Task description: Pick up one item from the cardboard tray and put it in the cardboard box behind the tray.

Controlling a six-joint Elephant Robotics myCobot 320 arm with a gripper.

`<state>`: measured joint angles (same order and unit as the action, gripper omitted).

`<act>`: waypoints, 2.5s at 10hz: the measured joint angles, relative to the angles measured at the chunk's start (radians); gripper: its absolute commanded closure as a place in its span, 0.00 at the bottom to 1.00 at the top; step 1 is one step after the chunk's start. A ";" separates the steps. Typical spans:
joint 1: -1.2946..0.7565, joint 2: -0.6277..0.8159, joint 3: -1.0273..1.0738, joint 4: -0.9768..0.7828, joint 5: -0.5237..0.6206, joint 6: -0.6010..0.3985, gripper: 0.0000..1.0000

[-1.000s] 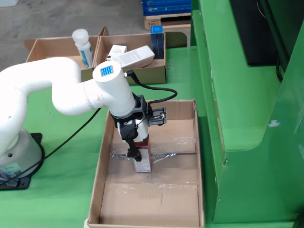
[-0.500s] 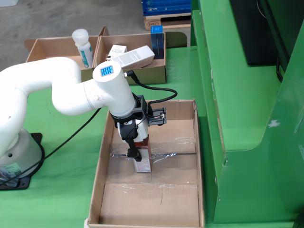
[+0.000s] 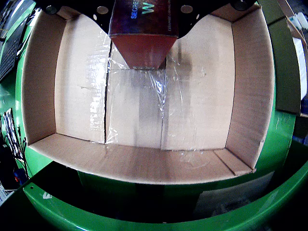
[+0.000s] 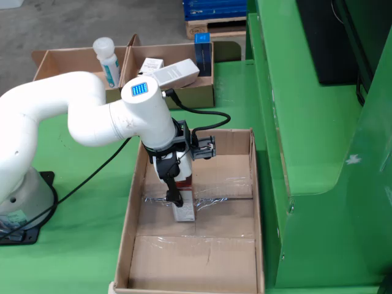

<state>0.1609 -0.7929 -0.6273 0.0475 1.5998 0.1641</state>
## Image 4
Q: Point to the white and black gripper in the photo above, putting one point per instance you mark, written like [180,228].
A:
[186,167]

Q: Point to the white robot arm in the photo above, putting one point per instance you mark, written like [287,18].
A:
[85,122]

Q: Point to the cardboard box with raised flap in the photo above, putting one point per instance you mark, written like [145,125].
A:
[196,95]

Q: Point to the large shallow cardboard tray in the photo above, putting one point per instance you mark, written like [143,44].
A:
[196,260]

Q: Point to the small open cardboard box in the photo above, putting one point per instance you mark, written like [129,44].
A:
[70,61]

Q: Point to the long white carton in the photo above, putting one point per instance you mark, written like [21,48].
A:
[177,73]

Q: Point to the small white spotted carton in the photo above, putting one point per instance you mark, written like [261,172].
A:
[151,65]

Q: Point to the tall blue carton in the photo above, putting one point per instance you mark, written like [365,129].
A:
[203,58]

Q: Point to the white bottle with teal label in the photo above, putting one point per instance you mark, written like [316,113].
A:
[110,70]

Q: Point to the white paper scrap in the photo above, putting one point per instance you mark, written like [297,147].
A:
[111,289]

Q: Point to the wooden pallet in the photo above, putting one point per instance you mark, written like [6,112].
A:
[214,29]

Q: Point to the green metal machine housing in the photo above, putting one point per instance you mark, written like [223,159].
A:
[321,214]

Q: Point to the blue plastic crate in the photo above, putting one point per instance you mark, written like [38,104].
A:
[214,9]

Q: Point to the white plastic object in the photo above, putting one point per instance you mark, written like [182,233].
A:
[10,3]

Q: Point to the dark grey wrist camera mount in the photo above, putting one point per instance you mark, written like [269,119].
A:
[202,147]

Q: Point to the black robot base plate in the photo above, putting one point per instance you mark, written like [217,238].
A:
[30,237]

